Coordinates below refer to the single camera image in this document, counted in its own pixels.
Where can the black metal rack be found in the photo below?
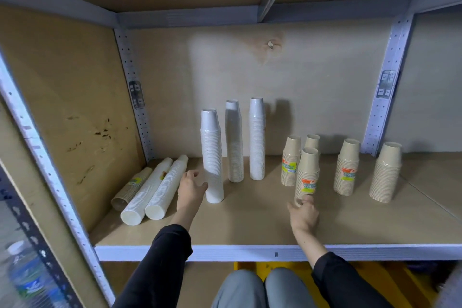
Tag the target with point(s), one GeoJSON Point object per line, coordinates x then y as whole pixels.
{"type": "Point", "coordinates": [29, 234]}

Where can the person's right forearm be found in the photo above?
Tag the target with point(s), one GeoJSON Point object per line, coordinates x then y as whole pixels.
{"type": "Point", "coordinates": [343, 279]}

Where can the person's right leg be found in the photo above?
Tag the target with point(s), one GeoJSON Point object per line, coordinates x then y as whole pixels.
{"type": "Point", "coordinates": [288, 289]}

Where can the stack of white plastic cups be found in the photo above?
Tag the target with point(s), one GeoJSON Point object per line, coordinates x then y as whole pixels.
{"type": "Point", "coordinates": [168, 188]}
{"type": "Point", "coordinates": [148, 192]}
{"type": "Point", "coordinates": [257, 138]}
{"type": "Point", "coordinates": [212, 159]}
{"type": "Point", "coordinates": [234, 145]}

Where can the white metal shelf wooden boards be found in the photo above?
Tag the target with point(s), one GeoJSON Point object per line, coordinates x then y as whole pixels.
{"type": "Point", "coordinates": [252, 221]}

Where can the stack of beige paper cups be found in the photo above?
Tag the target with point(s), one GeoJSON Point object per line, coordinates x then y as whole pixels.
{"type": "Point", "coordinates": [290, 163]}
{"type": "Point", "coordinates": [386, 174]}
{"type": "Point", "coordinates": [347, 170]}
{"type": "Point", "coordinates": [312, 141]}
{"type": "Point", "coordinates": [131, 188]}
{"type": "Point", "coordinates": [307, 174]}

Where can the person's right hand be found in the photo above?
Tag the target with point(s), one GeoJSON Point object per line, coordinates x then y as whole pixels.
{"type": "Point", "coordinates": [305, 215]}

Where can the grey upright joint plate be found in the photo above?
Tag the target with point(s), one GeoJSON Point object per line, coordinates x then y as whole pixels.
{"type": "Point", "coordinates": [386, 84]}
{"type": "Point", "coordinates": [136, 94]}

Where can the yellow plastic bin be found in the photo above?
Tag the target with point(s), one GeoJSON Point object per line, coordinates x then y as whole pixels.
{"type": "Point", "coordinates": [371, 282]}

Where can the person's left hand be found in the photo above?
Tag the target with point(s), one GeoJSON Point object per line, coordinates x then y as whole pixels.
{"type": "Point", "coordinates": [191, 192]}

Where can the clear water bottle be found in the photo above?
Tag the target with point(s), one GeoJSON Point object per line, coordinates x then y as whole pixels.
{"type": "Point", "coordinates": [29, 279]}

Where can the person's left leg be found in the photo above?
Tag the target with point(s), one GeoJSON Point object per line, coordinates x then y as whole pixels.
{"type": "Point", "coordinates": [238, 291]}

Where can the metal bolt head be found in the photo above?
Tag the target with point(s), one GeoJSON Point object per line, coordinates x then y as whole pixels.
{"type": "Point", "coordinates": [270, 44]}

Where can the person's leg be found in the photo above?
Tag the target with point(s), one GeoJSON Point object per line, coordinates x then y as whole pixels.
{"type": "Point", "coordinates": [288, 289]}
{"type": "Point", "coordinates": [238, 291]}

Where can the person's left forearm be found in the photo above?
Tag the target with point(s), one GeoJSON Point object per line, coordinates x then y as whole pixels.
{"type": "Point", "coordinates": [162, 264]}

